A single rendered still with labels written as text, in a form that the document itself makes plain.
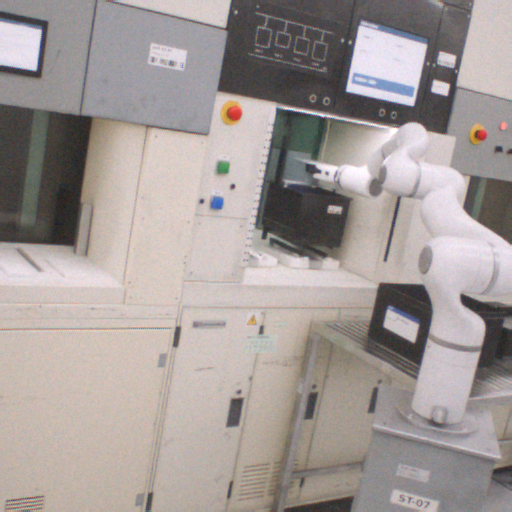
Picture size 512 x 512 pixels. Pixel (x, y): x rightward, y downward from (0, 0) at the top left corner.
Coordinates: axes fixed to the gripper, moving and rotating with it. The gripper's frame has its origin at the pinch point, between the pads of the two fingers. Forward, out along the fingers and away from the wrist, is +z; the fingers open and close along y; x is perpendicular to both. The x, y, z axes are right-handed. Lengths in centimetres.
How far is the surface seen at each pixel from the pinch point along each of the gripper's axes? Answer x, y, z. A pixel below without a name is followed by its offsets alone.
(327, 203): -10.3, 0.3, -10.0
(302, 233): -21.4, -7.6, -9.7
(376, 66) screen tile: 36.0, -9.7, -30.3
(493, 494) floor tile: -120, 95, -43
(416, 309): -29, -8, -66
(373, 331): -41, -6, -51
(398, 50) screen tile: 42, -2, -30
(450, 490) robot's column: -54, -37, -113
